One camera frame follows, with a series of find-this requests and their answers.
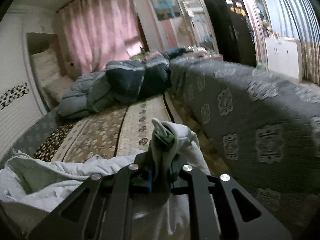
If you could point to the blue grey folded quilt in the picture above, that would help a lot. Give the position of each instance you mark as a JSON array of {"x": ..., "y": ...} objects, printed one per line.
[{"x": 89, "y": 94}]

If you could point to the grey patterned blanket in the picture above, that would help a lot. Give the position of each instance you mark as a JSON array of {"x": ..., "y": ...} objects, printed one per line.
[{"x": 266, "y": 130}]

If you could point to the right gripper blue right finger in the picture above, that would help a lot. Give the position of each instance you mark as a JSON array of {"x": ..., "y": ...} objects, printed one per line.
[{"x": 220, "y": 208}]

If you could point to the beige pillow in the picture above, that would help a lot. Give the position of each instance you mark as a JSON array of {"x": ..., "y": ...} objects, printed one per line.
[{"x": 57, "y": 88}]

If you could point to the blue striped curtain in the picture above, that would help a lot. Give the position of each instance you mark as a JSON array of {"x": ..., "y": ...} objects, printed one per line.
[{"x": 297, "y": 19}]

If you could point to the light grey padded jacket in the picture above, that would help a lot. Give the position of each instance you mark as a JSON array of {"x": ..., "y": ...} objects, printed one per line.
[{"x": 31, "y": 188}]

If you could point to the white pillow stack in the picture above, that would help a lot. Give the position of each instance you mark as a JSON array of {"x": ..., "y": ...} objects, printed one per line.
[{"x": 46, "y": 66}]

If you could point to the black door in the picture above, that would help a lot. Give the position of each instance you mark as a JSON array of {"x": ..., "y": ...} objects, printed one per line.
[{"x": 233, "y": 31}]

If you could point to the framed wall picture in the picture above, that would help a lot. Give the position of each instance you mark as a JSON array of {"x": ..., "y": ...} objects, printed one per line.
[{"x": 166, "y": 9}]

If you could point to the white framed mirror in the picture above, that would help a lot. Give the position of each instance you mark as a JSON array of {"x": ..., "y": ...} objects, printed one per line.
[{"x": 199, "y": 25}]

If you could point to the dark navy folded quilt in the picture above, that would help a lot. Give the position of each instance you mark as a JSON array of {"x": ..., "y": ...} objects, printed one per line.
[{"x": 134, "y": 80}]

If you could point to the white wardrobe panel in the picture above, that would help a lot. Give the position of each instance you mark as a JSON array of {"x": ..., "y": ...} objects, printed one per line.
[{"x": 20, "y": 108}]

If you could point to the white low cabinet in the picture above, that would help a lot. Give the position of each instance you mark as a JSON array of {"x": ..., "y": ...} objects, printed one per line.
[{"x": 284, "y": 56}]

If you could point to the patterned beige bed sheet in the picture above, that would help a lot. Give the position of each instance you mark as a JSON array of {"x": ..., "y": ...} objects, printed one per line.
[{"x": 120, "y": 131}]

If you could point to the pink curtain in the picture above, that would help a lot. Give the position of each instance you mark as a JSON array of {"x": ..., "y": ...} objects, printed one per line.
[{"x": 100, "y": 31}]

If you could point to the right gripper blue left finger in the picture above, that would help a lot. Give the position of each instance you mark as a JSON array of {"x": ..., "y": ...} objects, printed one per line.
[{"x": 101, "y": 207}]

